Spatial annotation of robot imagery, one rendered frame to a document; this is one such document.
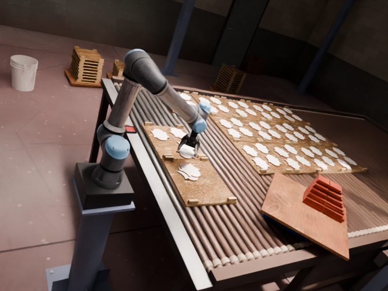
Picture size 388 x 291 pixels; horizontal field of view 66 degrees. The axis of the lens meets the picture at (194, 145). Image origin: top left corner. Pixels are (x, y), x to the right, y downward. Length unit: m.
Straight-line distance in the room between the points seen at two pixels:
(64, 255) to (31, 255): 0.21
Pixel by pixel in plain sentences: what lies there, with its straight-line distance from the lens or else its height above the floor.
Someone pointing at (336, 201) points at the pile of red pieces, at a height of 1.14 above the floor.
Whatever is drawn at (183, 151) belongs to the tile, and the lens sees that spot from 1.88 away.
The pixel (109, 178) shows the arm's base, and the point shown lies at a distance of 1.54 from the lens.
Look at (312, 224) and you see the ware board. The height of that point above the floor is 1.04.
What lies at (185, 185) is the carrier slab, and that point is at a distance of 1.79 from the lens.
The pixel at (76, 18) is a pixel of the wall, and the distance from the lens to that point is 6.89.
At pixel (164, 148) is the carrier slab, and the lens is 2.04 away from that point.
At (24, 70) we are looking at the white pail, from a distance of 4.32.
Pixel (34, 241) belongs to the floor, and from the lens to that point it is 2.57.
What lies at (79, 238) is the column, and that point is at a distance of 1.88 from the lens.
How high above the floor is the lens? 2.00
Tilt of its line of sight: 29 degrees down
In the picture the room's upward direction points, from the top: 22 degrees clockwise
